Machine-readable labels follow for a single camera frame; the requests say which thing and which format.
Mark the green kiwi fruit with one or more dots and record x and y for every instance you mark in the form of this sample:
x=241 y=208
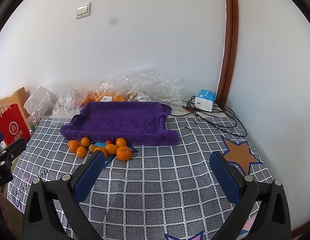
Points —
x=92 y=148

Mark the orange mandarin front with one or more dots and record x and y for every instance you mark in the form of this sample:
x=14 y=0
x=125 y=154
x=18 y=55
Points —
x=98 y=148

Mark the large orange mandarin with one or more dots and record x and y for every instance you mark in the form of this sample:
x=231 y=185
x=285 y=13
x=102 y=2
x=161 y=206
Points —
x=123 y=153

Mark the brown cardboard box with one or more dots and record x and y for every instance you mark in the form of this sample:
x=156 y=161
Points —
x=18 y=97

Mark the white wall light switch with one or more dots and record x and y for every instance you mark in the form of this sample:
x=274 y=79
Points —
x=83 y=10

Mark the small orange back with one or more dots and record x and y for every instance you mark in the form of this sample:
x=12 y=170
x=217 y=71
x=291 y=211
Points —
x=85 y=142

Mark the oval orange kumquat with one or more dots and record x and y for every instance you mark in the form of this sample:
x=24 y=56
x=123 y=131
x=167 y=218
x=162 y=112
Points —
x=111 y=149

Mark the small orange front left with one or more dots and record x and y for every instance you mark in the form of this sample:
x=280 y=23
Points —
x=81 y=152

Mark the crumpled clear plastic bag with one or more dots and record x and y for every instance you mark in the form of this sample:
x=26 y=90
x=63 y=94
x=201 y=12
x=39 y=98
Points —
x=69 y=103

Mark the purple towel covered tray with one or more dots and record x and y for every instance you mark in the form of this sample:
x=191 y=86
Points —
x=140 y=123

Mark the checkered grey tablecloth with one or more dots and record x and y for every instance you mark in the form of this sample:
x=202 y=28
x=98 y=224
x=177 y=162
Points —
x=166 y=190

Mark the white plastic bag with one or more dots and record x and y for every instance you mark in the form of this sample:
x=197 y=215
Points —
x=41 y=102

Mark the clear plastic bag of oranges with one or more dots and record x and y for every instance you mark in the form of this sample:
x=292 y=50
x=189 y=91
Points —
x=138 y=86

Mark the round orange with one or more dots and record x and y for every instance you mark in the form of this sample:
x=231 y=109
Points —
x=121 y=142

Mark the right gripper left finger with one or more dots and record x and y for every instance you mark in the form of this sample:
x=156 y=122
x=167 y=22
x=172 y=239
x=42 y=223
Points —
x=41 y=220

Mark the small orange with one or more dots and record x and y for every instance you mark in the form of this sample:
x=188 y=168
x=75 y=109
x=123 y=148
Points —
x=81 y=152
x=73 y=145
x=85 y=142

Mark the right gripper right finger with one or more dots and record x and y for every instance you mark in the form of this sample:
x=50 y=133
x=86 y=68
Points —
x=273 y=218

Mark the brown wooden door frame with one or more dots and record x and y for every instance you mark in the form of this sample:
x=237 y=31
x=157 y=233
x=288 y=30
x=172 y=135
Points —
x=229 y=54

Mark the white blue charger box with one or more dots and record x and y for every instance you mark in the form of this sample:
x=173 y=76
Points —
x=204 y=100

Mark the red paper shopping bag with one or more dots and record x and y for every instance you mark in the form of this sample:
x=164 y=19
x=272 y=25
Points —
x=13 y=125

